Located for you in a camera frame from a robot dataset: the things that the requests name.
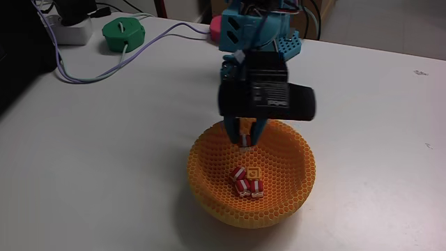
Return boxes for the black camera cable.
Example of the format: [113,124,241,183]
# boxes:
[302,0,323,41]

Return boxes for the red pole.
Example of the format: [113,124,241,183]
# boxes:
[153,0,169,19]

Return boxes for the red white striped gift cube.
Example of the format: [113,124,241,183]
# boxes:
[238,133,252,151]
[234,178,252,198]
[249,179,265,199]
[229,166,247,183]

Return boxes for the black plug cable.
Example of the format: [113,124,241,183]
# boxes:
[89,2,123,19]

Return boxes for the green round printed box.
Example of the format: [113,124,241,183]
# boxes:
[101,16,146,54]

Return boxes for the white power strip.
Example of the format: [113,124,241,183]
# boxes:
[43,15,94,46]

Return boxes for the yellow honeycomb basket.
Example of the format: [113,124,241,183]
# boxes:
[186,117,317,230]

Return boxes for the large black object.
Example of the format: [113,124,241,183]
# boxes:
[0,0,59,116]

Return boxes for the black power adapter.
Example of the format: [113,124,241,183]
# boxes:
[52,0,98,26]

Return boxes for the pale green cable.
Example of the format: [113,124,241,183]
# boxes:
[57,43,129,83]

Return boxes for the yellow cube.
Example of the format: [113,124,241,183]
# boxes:
[245,166,262,181]

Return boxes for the pink round printed box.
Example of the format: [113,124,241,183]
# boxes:
[209,15,222,44]

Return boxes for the black camera box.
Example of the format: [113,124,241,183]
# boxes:
[217,82,318,122]

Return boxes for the purple cable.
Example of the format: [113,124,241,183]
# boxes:
[31,0,212,85]

